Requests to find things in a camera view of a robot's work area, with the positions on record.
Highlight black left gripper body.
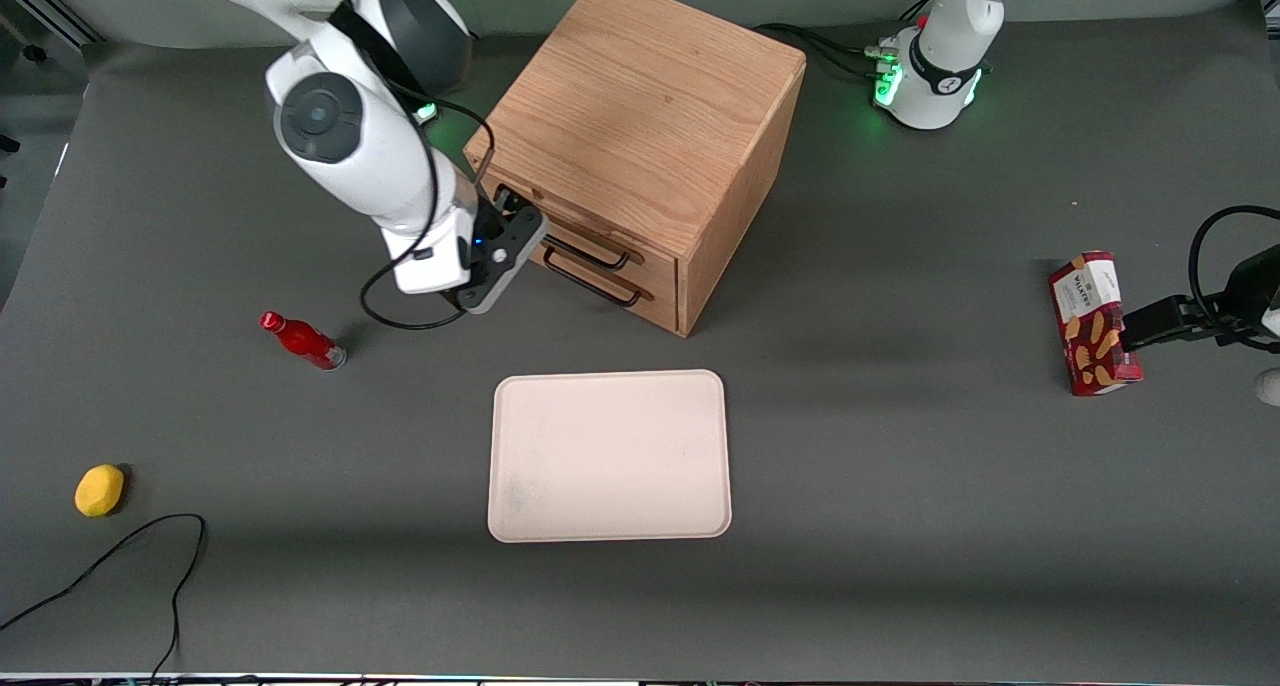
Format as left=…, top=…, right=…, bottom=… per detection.
left=1190, top=246, right=1280, bottom=355

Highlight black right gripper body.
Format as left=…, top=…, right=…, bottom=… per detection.
left=470, top=198, right=515, bottom=269

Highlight black metal drawer handle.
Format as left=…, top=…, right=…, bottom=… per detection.
left=542, top=246, right=656, bottom=310
left=538, top=221, right=643, bottom=273

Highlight wooden drawer front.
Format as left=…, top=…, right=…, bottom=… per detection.
left=474, top=161, right=680, bottom=302
left=528, top=236, right=681, bottom=336

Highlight wooden drawer cabinet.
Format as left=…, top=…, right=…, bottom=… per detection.
left=464, top=0, right=807, bottom=339

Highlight red shortbread biscuit box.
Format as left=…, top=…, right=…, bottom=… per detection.
left=1048, top=251, right=1144, bottom=398

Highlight red bottle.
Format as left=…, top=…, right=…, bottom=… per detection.
left=260, top=311, right=348, bottom=372

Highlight beige rectangular tray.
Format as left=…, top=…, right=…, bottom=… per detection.
left=487, top=369, right=733, bottom=544

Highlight yellow lemon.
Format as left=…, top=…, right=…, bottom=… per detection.
left=74, top=464, right=126, bottom=519

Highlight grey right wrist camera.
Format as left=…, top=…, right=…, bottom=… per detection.
left=455, top=209, right=550, bottom=316

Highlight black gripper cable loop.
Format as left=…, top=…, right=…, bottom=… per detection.
left=330, top=0, right=497, bottom=332
left=1187, top=205, right=1280, bottom=353

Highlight black arm base cables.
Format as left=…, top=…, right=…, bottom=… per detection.
left=752, top=21, right=901, bottom=83

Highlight thin black cable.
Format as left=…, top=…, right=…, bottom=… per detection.
left=0, top=513, right=208, bottom=683

